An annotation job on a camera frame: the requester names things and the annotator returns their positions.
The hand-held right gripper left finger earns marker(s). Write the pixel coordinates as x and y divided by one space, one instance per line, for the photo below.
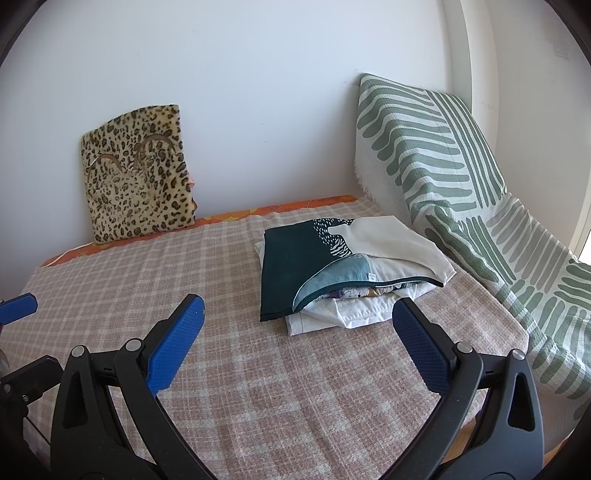
175 341

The white folded garment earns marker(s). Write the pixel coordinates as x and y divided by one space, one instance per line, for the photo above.
351 316

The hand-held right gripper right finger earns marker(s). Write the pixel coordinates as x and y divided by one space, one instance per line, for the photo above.
420 350

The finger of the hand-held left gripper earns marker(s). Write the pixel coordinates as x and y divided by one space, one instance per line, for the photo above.
32 376
18 307

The green striped white throw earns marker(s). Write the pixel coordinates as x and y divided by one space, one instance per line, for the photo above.
434 152

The pink plaid blanket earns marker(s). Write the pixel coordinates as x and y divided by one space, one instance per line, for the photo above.
258 383

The cream and teal printed t-shirt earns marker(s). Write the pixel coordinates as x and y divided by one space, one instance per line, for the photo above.
295 267

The leopard print cushion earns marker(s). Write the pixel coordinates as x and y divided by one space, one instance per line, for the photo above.
138 180

